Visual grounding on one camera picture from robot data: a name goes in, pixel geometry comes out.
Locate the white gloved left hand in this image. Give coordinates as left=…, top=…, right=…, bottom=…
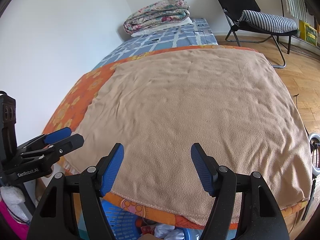
left=1, top=186, right=29, bottom=222

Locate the orange floral bedsheet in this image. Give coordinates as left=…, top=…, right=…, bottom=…
left=42, top=44, right=309, bottom=230

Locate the blue plastic laundry basket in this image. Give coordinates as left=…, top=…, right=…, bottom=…
left=101, top=199, right=203, bottom=239

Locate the beige fleece blanket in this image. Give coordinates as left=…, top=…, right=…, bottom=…
left=63, top=48, right=313, bottom=227

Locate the folded floral quilt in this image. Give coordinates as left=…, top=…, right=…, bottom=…
left=123, top=0, right=190, bottom=34

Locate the blue checked bedsheet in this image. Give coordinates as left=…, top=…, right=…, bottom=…
left=95, top=18, right=217, bottom=69

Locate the yellow crate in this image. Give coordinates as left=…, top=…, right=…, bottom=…
left=299, top=20, right=318, bottom=46

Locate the striped cushion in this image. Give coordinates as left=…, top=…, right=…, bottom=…
left=238, top=10, right=298, bottom=34

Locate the black folding chair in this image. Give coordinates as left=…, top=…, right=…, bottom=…
left=218, top=0, right=298, bottom=69

